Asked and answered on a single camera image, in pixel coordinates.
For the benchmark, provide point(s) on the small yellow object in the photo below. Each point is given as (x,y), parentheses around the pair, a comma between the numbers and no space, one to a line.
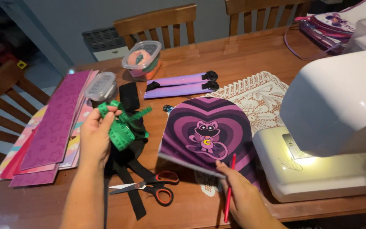
(22,64)

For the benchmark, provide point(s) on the stack of pink purple sheets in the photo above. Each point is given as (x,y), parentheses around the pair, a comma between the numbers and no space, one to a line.
(52,127)

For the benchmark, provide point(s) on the pile of purple backpack parts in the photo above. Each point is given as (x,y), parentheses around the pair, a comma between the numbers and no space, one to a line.
(329,25)

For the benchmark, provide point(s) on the black and orange scissors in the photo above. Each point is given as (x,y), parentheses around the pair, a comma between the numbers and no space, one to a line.
(157,186)

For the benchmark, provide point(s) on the small clear lidded container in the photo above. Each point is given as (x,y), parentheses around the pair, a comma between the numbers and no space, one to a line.
(101,86)

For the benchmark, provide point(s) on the blue lighter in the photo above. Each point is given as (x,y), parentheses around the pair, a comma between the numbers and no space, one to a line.
(167,108)

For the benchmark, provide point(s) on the clear container with sewing supplies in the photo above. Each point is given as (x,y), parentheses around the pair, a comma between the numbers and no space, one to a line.
(142,60)

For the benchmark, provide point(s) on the green measuring tape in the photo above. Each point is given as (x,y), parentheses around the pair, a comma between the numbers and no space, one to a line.
(121,133)

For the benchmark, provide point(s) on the white wall heater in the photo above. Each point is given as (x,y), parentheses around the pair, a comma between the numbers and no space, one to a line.
(105,43)

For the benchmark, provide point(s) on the red pencil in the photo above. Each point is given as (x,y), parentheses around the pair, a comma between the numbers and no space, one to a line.
(230,190)

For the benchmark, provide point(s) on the white sewing machine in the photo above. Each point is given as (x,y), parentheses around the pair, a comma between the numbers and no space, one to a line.
(332,108)

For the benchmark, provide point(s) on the purple printed backpack panel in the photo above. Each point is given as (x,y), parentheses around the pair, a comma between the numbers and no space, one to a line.
(206,127)

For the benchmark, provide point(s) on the white lace doily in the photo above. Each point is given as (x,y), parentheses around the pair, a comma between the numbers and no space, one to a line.
(256,95)

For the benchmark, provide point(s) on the person's right hand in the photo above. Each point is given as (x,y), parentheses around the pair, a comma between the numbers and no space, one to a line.
(245,198)

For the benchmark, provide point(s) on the black rectangular fabric piece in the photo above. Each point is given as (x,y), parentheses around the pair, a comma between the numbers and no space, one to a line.
(129,95)

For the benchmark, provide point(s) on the wooden chair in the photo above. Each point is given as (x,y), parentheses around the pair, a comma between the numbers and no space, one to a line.
(2,108)
(157,24)
(259,12)

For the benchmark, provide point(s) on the person's left hand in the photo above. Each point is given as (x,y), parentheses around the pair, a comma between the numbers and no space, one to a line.
(94,140)

